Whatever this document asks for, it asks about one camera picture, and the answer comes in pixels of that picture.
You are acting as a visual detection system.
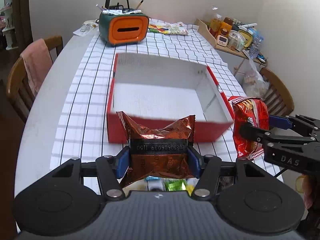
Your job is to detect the red snack bag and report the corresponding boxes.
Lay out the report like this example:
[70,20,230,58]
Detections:
[228,96,269,160]

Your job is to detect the copper foil snack packet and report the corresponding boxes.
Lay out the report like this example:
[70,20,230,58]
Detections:
[117,111,195,187]

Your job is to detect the right wooden chair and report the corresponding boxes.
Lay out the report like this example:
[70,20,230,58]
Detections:
[260,68,295,116]

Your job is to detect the green foil packet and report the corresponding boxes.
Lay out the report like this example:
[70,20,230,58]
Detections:
[164,179,187,191]

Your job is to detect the clear plastic bag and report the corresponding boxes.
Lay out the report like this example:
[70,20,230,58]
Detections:
[242,57,270,98]

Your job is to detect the white checked tablecloth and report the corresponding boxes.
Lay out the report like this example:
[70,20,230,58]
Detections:
[49,18,284,198]

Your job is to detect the red cardboard box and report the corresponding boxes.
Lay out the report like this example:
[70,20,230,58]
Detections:
[106,53,234,144]

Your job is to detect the white digital timer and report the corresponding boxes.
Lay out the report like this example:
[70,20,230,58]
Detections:
[216,35,228,47]

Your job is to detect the wooden tray of bottles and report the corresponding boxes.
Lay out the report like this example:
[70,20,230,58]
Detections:
[195,18,249,60]

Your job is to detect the colourful packet at table end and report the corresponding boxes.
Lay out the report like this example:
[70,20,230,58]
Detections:
[148,22,189,36]

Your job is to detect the wooden chair with pink towel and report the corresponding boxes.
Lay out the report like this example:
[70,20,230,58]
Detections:
[6,35,63,122]

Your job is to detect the pink towel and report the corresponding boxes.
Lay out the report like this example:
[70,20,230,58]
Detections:
[20,38,53,96]

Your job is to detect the orange green tissue box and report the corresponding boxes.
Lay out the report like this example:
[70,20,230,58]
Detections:
[99,10,149,46]

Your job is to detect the papers beside tissue box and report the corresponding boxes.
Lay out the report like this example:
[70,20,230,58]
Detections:
[73,20,98,37]

